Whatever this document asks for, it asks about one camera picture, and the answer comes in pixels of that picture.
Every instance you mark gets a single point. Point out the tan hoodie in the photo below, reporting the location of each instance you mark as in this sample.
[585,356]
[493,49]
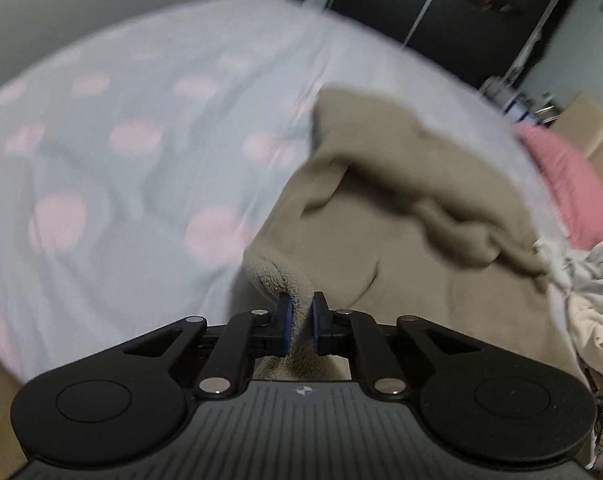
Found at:
[431,285]

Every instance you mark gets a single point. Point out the pink pillow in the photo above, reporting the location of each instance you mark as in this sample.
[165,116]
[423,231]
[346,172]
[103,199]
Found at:
[576,195]

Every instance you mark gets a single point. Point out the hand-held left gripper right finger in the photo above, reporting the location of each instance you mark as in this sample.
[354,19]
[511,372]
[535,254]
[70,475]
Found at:
[317,327]

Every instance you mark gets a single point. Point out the bedside table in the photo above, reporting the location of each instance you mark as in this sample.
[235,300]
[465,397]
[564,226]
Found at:
[501,92]

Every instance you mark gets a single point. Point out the beige padded headboard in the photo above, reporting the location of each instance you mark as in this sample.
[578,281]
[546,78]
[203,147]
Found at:
[596,130]

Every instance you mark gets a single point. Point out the cream cloth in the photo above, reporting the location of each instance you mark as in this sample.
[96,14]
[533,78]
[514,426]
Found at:
[596,330]

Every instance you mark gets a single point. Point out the blue pink-dotted bed sheet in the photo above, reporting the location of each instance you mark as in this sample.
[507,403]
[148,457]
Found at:
[106,85]

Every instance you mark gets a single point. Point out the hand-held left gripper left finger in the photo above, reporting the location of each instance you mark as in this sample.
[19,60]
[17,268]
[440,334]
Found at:
[284,327]

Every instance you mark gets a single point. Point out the dark wardrobe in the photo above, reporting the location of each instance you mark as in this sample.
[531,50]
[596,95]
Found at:
[371,0]

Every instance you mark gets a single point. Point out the light grey garment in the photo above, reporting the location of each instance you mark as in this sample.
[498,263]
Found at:
[601,265]

